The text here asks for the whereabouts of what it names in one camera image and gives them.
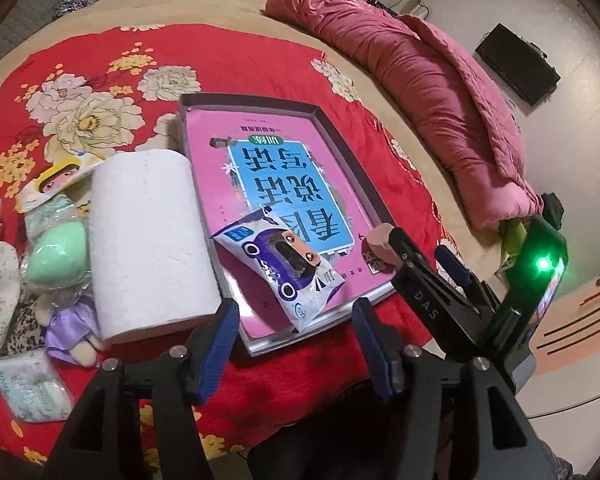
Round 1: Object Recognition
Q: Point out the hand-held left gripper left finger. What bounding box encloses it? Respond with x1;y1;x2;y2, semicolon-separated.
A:
40;298;241;480

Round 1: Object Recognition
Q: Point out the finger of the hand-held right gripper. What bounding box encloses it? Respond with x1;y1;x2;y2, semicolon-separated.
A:
390;227;492;362
435;244;502;317

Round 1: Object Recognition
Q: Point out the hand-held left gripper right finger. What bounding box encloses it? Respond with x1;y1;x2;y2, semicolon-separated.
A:
353;297;556;480

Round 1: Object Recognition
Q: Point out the pink makeup sponge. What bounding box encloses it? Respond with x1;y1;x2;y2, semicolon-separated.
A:
361;225;404;274

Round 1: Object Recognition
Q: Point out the blue cartoon snack packet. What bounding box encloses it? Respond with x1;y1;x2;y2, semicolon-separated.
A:
209;206;347;334

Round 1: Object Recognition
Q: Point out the white paper towel roll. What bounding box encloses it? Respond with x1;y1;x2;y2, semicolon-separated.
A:
87;149;224;346

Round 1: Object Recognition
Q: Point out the plush doll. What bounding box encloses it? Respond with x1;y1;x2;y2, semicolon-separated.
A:
32;280;112;369

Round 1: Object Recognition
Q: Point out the white tissue pack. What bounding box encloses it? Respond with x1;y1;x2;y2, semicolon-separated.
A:
0;349;75;424

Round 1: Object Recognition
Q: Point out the leopard print scrunchie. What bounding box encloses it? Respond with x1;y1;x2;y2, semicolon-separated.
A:
5;305;47;357

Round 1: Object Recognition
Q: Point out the grey shallow tray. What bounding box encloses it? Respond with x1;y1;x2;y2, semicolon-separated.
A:
177;92;399;358

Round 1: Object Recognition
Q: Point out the green yellow bag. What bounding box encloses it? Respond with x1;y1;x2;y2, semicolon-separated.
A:
499;219;530;274

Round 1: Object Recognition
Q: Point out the small dark object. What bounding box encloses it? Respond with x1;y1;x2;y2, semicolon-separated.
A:
540;192;564;232

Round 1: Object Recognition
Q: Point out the white pink cabinet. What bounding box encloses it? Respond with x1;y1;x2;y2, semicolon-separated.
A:
522;257;600;472

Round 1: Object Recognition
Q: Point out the pink quilt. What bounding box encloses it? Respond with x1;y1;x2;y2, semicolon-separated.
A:
265;0;544;234

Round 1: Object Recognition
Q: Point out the pink book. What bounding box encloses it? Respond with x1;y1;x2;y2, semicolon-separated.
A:
186;110;382;347

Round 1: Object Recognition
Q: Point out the yellow cartoon face packet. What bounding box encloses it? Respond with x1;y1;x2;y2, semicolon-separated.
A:
14;152;104;214

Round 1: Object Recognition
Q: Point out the red floral blanket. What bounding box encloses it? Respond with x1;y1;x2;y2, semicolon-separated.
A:
0;22;444;467

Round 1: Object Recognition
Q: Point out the beige bed sheet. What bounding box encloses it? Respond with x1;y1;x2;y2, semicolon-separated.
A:
0;0;512;311

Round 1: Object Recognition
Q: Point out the dark patterned cloth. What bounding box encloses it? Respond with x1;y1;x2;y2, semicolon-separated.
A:
54;0;110;19

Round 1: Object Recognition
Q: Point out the grey quilted headboard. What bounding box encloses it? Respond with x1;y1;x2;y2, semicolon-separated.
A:
0;0;99;69

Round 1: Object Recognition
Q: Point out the black wall television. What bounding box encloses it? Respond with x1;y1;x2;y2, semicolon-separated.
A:
475;22;562;108

